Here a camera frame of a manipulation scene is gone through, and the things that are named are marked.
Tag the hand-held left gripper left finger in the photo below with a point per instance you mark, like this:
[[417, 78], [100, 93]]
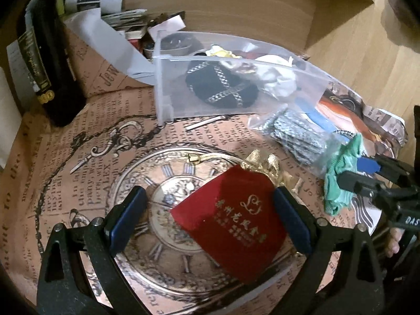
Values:
[[126, 218]]

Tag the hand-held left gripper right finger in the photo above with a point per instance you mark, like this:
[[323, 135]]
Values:
[[293, 220]]

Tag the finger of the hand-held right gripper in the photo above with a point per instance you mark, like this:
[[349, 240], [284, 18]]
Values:
[[367, 165], [357, 182]]

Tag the green scrunchie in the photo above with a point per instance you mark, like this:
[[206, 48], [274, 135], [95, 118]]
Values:
[[341, 167]]

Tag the red velvet pouch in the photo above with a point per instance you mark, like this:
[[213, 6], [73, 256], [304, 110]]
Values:
[[229, 223]]

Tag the person's right hand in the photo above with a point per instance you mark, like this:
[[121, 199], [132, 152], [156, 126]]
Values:
[[392, 241]]

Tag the clock-print paper sheet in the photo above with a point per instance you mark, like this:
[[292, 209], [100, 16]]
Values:
[[82, 177]]

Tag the orange printed magazine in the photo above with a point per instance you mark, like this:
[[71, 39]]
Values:
[[347, 105]]

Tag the gold organza bag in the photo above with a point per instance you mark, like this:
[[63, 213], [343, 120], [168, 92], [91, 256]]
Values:
[[262, 164]]

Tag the small gold clasp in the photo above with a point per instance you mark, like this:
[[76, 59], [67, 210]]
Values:
[[194, 159]]

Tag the silver hair pin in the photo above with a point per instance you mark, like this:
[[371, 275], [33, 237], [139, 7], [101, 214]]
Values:
[[206, 123]]

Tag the white crumpled cloth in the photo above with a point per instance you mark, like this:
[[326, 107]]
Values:
[[279, 75]]

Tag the large clear plastic bag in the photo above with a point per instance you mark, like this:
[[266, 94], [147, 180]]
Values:
[[177, 85]]

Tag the newspaper-print cardboard box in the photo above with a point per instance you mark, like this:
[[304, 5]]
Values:
[[101, 75]]

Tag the white paper sheet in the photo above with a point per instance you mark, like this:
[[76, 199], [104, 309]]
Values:
[[6, 105]]

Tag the dark wine bottle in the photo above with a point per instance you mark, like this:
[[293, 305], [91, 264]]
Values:
[[49, 59]]

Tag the round metal tin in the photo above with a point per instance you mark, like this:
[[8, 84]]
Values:
[[174, 44]]

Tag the yellow and white cloth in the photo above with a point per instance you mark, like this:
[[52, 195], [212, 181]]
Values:
[[223, 52]]

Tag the stack of cards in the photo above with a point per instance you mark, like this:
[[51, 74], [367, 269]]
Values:
[[126, 23]]

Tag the wooden cabinet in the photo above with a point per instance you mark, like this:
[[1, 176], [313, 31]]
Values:
[[249, 3]]

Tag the rolled printed paper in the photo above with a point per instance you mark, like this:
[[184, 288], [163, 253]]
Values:
[[88, 0]]

